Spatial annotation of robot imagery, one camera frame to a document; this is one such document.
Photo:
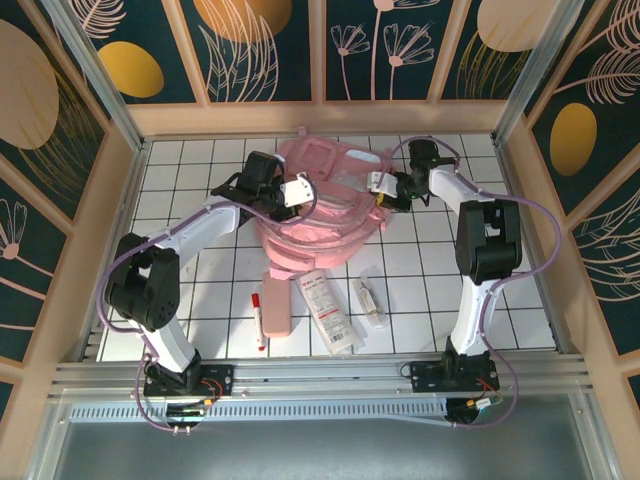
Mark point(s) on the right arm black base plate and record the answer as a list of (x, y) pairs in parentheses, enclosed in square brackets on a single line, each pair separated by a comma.
[(425, 377)]

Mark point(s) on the aluminium side rail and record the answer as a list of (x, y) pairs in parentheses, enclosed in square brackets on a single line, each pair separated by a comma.
[(125, 200), (511, 170)]

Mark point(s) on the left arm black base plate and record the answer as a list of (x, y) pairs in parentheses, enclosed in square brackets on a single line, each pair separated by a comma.
[(220, 380)]

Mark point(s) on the small clear bottle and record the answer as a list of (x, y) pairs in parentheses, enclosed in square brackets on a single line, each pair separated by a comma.
[(370, 302)]

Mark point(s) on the pink backpack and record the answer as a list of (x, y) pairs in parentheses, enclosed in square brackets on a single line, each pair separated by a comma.
[(320, 235)]

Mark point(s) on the grey metal shelf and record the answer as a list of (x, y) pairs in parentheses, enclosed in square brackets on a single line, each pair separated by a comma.
[(320, 455)]

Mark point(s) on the aluminium corner post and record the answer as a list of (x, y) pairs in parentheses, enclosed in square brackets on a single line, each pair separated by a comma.
[(90, 65), (540, 65)]

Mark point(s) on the pink pencil case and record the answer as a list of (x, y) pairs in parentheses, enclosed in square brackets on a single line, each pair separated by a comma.
[(276, 310)]

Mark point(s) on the white plastic supply packet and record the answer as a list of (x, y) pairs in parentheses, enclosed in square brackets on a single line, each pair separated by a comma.
[(327, 312)]

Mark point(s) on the red white marker pen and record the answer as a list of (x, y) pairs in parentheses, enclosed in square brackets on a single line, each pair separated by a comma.
[(258, 325)]

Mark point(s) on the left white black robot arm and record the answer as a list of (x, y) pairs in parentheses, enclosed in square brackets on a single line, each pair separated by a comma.
[(200, 230)]

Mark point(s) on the long aluminium mounting rail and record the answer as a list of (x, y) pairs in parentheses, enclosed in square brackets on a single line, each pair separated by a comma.
[(320, 372)]

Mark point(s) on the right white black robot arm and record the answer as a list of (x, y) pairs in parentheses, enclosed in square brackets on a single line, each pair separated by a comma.
[(450, 185)]

